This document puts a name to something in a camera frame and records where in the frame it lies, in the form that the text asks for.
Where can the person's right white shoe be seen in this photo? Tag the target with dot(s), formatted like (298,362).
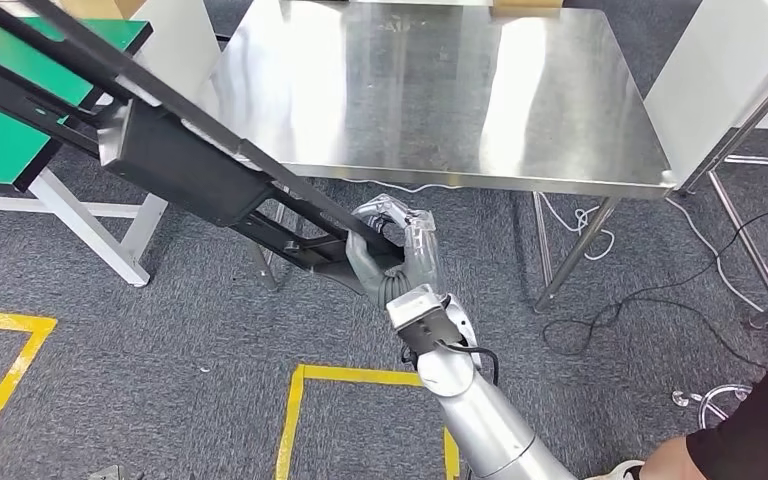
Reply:
(612,472)

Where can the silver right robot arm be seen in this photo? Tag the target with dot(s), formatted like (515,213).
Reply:
(490,430)

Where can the green top table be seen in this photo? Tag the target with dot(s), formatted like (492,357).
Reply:
(0,139)

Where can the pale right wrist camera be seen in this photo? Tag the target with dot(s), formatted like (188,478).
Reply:
(417,308)

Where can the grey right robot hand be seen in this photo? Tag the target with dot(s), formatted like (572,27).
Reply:
(424,252)

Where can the stainless steel workbench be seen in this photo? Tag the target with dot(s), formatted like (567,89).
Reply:
(424,99)

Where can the yellow floor tape square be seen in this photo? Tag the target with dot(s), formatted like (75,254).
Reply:
(357,376)
(6,321)

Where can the white table steel frame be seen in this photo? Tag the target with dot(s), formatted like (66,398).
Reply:
(722,66)

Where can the black plastic panel part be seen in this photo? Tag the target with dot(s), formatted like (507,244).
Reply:
(178,166)

